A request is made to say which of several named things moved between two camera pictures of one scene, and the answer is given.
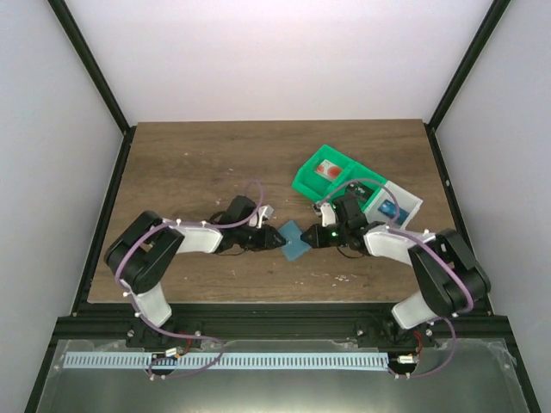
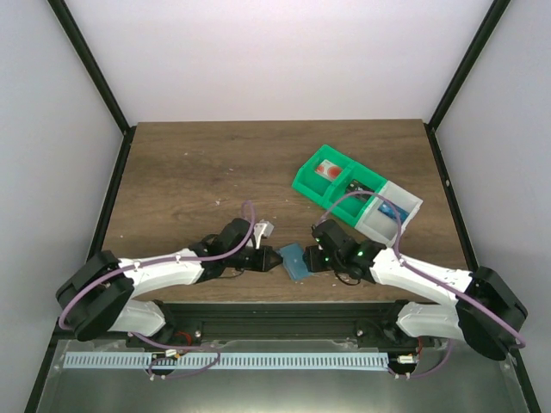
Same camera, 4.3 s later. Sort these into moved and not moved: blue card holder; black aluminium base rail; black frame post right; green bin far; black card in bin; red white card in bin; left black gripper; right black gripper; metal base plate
Moved: right black gripper; left black gripper; blue card holder
Not moved: black frame post right; metal base plate; black aluminium base rail; green bin far; black card in bin; red white card in bin
